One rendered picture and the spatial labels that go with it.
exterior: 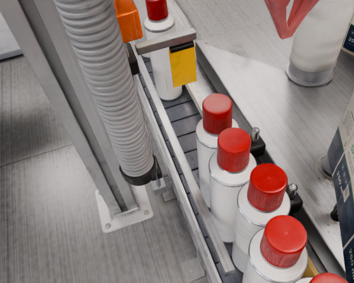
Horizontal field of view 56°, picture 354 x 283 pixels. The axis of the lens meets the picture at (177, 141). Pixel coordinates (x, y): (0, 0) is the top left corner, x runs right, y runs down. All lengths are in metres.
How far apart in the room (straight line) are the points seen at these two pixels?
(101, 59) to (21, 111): 0.63
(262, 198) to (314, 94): 0.41
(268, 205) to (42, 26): 0.26
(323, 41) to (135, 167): 0.44
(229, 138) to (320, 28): 0.34
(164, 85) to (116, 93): 0.41
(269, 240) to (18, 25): 0.27
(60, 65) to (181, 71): 0.14
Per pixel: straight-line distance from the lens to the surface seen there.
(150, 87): 0.57
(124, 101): 0.24
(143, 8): 0.70
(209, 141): 0.38
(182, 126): 0.62
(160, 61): 0.60
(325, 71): 0.69
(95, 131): 0.41
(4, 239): 0.65
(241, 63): 0.74
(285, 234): 0.29
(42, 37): 0.34
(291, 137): 0.61
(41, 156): 0.72
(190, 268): 0.54
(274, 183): 0.31
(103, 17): 0.20
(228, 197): 0.38
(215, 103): 0.36
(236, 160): 0.33
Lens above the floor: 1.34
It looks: 51 degrees down
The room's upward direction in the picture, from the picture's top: 9 degrees counter-clockwise
